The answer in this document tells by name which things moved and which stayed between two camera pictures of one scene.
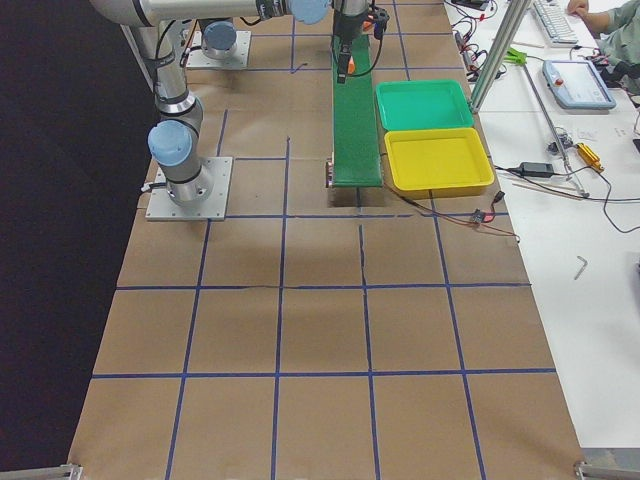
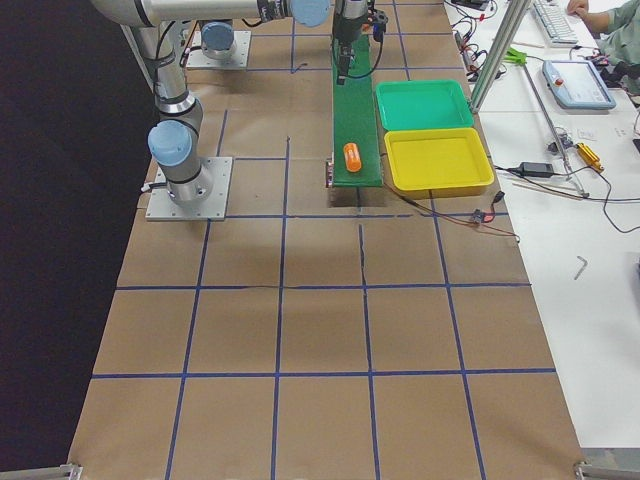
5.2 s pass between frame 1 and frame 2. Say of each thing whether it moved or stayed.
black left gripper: stayed
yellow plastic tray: stayed
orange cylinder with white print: moved
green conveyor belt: stayed
